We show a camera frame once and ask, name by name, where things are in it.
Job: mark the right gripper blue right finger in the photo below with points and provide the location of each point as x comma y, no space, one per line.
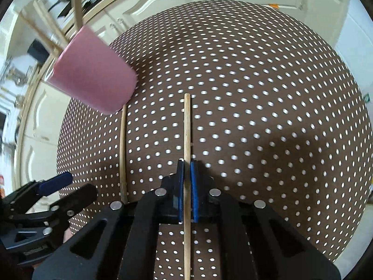
195,190

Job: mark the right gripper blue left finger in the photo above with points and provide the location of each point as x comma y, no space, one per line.
180,176

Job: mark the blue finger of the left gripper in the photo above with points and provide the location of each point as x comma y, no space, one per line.
50,186
74,203

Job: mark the dark wooden chopstick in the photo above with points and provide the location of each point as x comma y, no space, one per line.
78,13

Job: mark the brown polka dot tablecloth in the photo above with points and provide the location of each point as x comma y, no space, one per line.
276,114

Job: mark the pink utensil cup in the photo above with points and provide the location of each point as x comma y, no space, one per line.
90,71

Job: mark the black knife block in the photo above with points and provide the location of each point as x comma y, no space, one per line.
38,51

